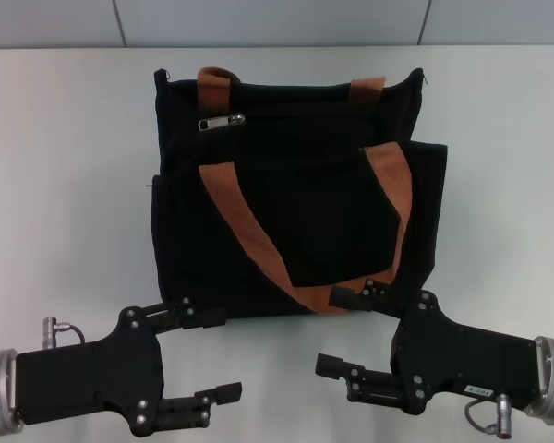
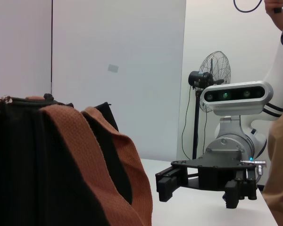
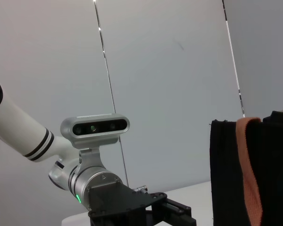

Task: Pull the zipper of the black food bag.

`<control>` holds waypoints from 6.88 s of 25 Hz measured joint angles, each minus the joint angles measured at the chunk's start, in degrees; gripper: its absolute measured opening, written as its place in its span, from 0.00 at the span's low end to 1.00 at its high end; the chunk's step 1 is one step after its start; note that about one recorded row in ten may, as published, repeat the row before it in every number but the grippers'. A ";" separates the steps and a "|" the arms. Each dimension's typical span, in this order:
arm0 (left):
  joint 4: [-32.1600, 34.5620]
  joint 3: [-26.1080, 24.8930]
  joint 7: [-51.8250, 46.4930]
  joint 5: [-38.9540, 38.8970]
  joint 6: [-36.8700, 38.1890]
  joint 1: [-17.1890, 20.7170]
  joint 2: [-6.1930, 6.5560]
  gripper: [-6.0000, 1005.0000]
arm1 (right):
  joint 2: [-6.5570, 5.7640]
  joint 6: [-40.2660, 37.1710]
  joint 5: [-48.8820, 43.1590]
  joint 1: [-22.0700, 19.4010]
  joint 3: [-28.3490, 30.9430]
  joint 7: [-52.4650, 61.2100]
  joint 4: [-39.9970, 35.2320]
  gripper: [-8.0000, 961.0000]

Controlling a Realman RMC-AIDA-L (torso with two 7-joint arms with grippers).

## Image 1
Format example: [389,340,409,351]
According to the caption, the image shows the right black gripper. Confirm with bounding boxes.
[314,278,548,414]

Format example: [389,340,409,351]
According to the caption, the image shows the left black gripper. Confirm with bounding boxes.
[14,297,244,437]

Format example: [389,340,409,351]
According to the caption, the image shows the black food bag orange handles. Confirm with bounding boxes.
[146,66,449,319]

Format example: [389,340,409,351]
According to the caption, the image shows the silver metal zipper pull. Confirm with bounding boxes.
[197,112,247,135]

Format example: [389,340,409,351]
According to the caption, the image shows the left gripper grey cable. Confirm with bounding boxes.
[41,316,87,352]

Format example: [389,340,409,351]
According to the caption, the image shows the gripper grey cable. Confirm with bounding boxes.
[41,316,87,352]
[464,393,513,436]

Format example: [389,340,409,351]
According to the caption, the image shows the right gripper grey cable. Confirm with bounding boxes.
[464,393,513,436]

